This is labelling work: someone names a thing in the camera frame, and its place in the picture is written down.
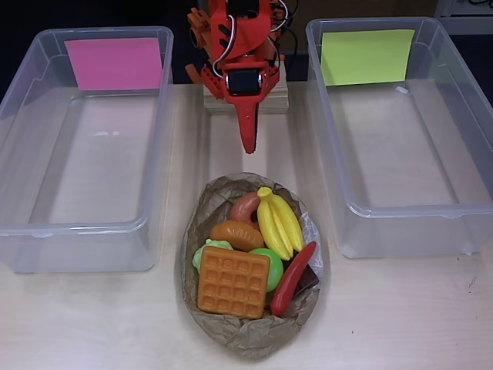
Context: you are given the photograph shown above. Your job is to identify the dark brown toy chocolate bar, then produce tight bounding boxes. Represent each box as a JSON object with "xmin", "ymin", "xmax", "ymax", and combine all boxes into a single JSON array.
[{"xmin": 294, "ymin": 265, "xmax": 321, "ymax": 300}]

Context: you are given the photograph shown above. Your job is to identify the wooden base block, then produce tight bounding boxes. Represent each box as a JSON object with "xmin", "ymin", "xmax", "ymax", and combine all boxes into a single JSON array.
[{"xmin": 203, "ymin": 53, "xmax": 290, "ymax": 115}]

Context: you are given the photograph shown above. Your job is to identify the crumpled brown paper bag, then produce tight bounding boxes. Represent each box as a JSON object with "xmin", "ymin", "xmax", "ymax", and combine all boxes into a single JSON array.
[{"xmin": 175, "ymin": 172, "xmax": 331, "ymax": 362}]

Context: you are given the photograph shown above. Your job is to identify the red toy chili pepper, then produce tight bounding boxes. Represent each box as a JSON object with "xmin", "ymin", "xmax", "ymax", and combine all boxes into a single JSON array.
[{"xmin": 269, "ymin": 240, "xmax": 317, "ymax": 317}]

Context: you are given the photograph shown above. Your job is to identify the black power cable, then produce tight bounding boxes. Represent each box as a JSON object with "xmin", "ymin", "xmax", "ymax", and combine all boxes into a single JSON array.
[{"xmin": 283, "ymin": 26, "xmax": 300, "ymax": 74}]

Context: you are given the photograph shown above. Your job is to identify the orange printed plastic part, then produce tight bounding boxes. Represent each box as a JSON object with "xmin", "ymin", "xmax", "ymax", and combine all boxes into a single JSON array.
[{"xmin": 184, "ymin": 7, "xmax": 216, "ymax": 84}]

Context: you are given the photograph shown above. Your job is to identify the green toy apple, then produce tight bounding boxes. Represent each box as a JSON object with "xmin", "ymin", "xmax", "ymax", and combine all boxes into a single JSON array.
[{"xmin": 248, "ymin": 247, "xmax": 285, "ymax": 293}]

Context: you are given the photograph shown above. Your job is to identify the pink paper label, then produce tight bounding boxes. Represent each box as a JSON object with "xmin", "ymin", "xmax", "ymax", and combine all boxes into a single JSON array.
[{"xmin": 63, "ymin": 37, "xmax": 163, "ymax": 92}]

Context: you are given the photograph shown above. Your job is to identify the yellow-green paper label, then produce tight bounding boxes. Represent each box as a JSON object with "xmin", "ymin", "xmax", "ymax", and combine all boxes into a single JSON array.
[{"xmin": 320, "ymin": 29, "xmax": 417, "ymax": 86}]

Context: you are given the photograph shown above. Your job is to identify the white gripper servo wire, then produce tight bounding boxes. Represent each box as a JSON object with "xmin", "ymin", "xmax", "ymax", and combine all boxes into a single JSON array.
[{"xmin": 210, "ymin": 14, "xmax": 238, "ymax": 75}]

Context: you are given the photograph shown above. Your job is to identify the clear crumpled plastic wrap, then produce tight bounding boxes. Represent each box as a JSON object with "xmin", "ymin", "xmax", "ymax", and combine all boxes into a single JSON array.
[{"xmin": 298, "ymin": 210, "xmax": 324, "ymax": 278}]

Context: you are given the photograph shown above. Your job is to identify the yellow toy banana bunch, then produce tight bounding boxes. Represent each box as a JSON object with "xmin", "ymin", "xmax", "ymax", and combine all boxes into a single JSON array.
[{"xmin": 256, "ymin": 187, "xmax": 305, "ymax": 261}]

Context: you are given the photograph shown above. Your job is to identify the orange toy croissant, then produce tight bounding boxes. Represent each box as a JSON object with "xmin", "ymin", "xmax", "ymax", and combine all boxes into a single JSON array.
[{"xmin": 210, "ymin": 220, "xmax": 266, "ymax": 252}]

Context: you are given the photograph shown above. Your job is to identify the light green toy grapes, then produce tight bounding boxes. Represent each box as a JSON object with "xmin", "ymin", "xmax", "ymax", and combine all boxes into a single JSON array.
[{"xmin": 192, "ymin": 237, "xmax": 236, "ymax": 273}]

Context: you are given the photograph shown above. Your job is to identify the clear plastic bin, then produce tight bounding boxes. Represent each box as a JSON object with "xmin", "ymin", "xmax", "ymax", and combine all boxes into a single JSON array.
[
  {"xmin": 305, "ymin": 15, "xmax": 493, "ymax": 260},
  {"xmin": 0, "ymin": 25, "xmax": 175, "ymax": 274}
]

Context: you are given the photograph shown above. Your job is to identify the brown toy donut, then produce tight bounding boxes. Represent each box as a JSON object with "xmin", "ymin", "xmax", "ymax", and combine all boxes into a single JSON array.
[{"xmin": 230, "ymin": 191, "xmax": 267, "ymax": 232}]

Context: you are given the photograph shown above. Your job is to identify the orange toy waffle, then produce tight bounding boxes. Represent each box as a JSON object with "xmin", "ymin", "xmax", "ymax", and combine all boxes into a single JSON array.
[{"xmin": 196, "ymin": 246, "xmax": 272, "ymax": 320}]

